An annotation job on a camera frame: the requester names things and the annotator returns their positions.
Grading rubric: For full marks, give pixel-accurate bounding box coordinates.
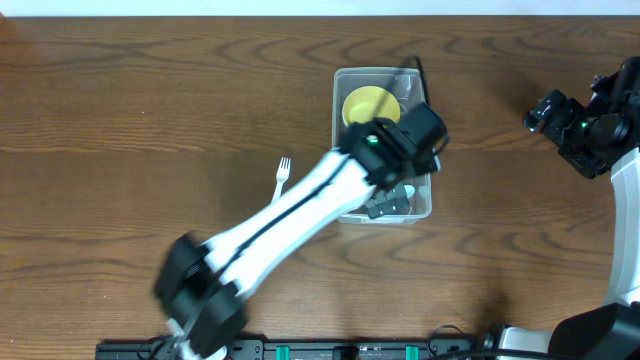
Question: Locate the yellow plastic bowl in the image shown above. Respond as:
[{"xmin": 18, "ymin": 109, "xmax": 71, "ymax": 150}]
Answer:
[{"xmin": 342, "ymin": 86, "xmax": 401, "ymax": 126}]

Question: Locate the white plastic fork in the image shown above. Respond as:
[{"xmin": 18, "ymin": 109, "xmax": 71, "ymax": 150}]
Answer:
[{"xmin": 271, "ymin": 157, "xmax": 291, "ymax": 202}]

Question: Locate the clear plastic container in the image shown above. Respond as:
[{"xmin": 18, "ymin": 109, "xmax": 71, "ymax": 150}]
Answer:
[{"xmin": 332, "ymin": 67, "xmax": 440, "ymax": 224}]

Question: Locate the mint green plastic spoon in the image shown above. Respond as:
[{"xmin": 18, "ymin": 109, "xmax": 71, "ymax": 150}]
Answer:
[{"xmin": 404, "ymin": 184, "xmax": 416, "ymax": 199}]

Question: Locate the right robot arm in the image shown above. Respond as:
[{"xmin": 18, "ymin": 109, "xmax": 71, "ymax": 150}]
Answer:
[{"xmin": 485, "ymin": 57, "xmax": 639, "ymax": 360}]

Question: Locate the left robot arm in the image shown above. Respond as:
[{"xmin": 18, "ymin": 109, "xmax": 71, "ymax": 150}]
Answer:
[{"xmin": 153, "ymin": 117, "xmax": 447, "ymax": 359}]

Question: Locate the black mounting rail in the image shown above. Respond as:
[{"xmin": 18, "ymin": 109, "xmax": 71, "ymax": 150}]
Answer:
[{"xmin": 95, "ymin": 337, "xmax": 475, "ymax": 360}]

